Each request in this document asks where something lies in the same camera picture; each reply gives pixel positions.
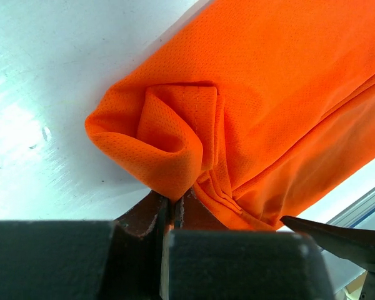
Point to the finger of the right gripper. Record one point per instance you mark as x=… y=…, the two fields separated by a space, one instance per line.
x=355 y=245

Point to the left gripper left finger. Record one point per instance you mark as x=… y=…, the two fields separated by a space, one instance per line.
x=119 y=259

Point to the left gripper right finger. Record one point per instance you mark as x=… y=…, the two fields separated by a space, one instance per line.
x=206 y=260

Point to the orange t shirt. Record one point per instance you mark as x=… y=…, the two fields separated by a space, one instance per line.
x=260 y=107

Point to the aluminium rail frame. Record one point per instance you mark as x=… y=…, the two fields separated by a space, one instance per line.
x=356 y=213

